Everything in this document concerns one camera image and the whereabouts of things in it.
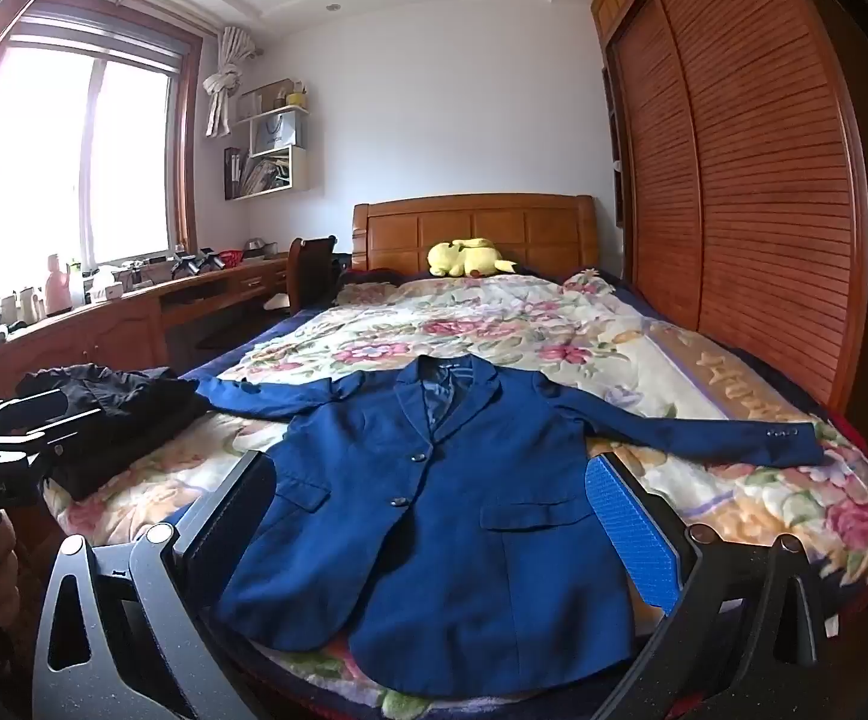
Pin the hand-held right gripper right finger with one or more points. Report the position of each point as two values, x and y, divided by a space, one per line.
632 532

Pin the floral blanket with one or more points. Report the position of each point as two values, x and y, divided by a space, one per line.
479 322

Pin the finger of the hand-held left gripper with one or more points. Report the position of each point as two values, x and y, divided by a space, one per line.
6 409
36 439

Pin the wooden headboard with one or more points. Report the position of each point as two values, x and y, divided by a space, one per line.
479 229

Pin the person's left hand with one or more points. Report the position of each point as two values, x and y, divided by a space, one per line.
2 562

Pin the wooden desk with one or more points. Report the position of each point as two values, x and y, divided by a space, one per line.
126 322

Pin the yellow cup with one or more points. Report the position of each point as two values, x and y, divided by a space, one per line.
296 98

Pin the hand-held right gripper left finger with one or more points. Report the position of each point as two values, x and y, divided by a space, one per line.
242 495

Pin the wooden framed window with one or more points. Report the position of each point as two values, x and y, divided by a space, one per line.
66 150

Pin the pile of black clothes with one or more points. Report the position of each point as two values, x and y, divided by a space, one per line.
126 420

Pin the pink bottle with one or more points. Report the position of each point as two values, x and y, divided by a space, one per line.
57 289

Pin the blue suit jacket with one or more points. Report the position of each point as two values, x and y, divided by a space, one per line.
441 540

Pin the red object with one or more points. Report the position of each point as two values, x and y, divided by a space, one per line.
233 258

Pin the white paper bag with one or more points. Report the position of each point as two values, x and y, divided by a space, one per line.
276 131

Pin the wooden chair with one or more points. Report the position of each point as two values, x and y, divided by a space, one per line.
314 270

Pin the black gadget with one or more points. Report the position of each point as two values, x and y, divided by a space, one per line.
197 264

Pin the yellow plush toy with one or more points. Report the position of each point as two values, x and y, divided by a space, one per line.
467 259

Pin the white kettle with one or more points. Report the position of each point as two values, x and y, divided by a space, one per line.
29 304

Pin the dark pillow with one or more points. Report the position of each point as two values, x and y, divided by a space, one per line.
370 279

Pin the wooden slatted wardrobe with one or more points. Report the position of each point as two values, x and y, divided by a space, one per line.
741 165

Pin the tied white curtain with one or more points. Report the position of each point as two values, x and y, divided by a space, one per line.
222 82

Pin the white wall shelf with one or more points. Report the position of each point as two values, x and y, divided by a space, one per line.
300 165

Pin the row of books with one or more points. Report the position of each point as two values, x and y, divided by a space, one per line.
265 174

